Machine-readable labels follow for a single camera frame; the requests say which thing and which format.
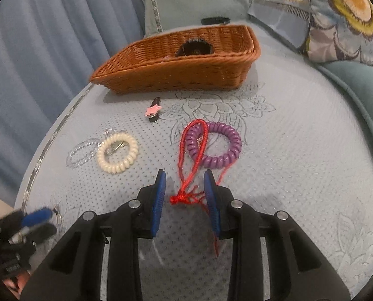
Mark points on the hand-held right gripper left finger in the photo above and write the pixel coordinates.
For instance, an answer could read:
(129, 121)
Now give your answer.
(159, 200)

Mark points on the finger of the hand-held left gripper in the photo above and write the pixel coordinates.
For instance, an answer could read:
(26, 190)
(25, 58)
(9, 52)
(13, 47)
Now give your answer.
(39, 232)
(36, 215)

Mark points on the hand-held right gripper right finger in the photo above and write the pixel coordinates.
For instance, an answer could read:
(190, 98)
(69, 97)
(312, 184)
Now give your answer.
(211, 207)

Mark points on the pink star hair clip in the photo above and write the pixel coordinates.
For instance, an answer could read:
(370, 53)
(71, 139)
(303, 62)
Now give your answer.
(153, 110)

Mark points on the brown wicker basket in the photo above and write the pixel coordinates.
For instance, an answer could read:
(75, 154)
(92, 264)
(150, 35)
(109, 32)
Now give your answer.
(173, 72)

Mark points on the silver small clip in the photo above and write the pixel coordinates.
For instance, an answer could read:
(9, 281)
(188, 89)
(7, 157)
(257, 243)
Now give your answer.
(113, 148)

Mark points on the black round object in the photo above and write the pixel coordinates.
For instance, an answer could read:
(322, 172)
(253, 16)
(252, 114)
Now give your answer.
(192, 50)

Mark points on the blue curtain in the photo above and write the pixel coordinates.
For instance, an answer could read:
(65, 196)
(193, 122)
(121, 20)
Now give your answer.
(48, 37)

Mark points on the teal cushion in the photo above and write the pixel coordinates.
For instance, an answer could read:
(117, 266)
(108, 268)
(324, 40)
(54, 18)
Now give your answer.
(362, 91)

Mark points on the striped blue cushion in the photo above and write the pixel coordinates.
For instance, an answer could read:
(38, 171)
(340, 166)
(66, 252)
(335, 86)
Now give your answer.
(280, 12)

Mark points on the large yellow flower cushion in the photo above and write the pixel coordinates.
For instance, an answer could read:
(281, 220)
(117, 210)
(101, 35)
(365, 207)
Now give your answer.
(346, 15)

